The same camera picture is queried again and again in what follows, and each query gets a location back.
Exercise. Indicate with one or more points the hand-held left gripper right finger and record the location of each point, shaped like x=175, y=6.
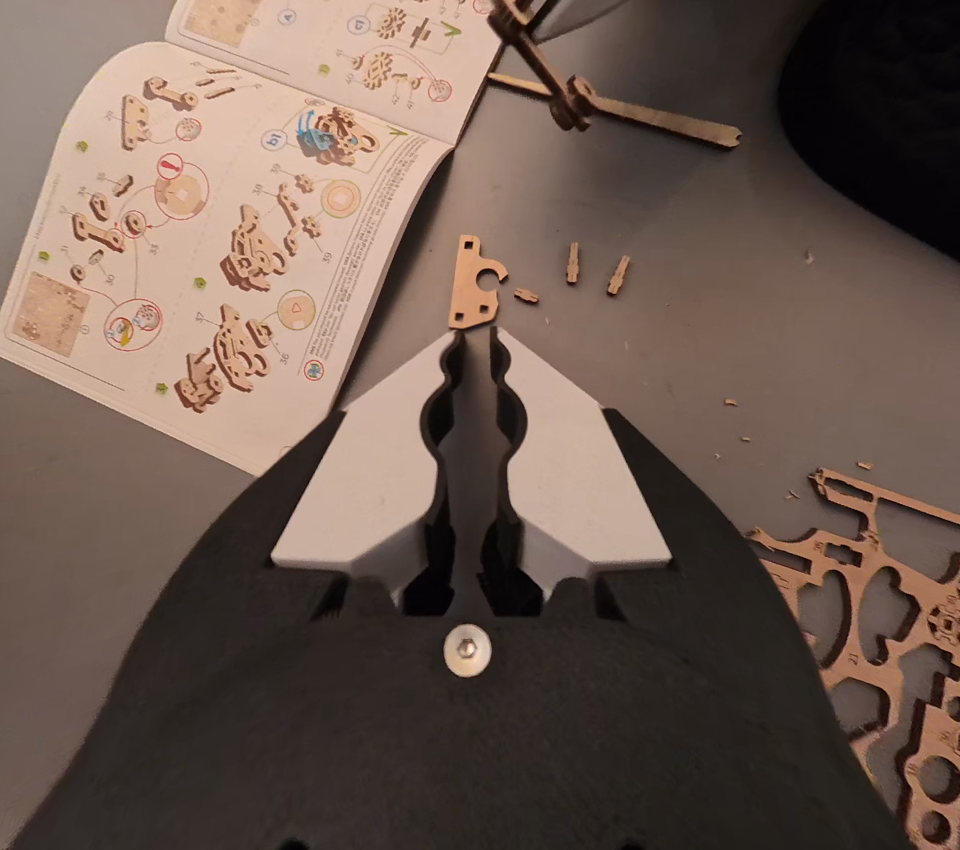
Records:
x=585, y=490

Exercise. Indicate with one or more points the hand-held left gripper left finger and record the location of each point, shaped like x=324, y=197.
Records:
x=352, y=490

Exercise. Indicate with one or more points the wooden link arm piece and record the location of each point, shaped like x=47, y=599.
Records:
x=536, y=58

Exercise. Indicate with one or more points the wooden bracket plate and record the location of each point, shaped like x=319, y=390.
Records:
x=469, y=295

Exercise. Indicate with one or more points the thin wooden strip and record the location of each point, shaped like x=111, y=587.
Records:
x=660, y=118

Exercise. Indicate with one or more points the person's black trousers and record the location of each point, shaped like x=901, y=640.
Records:
x=885, y=77

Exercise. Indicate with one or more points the short wooden peg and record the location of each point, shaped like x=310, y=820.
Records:
x=526, y=296

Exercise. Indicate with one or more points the small wooden pin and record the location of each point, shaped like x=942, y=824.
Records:
x=574, y=263
x=619, y=276

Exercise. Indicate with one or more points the punched wooden part sheet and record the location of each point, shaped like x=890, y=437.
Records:
x=847, y=565

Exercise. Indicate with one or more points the open instruction booklet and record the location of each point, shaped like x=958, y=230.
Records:
x=225, y=189

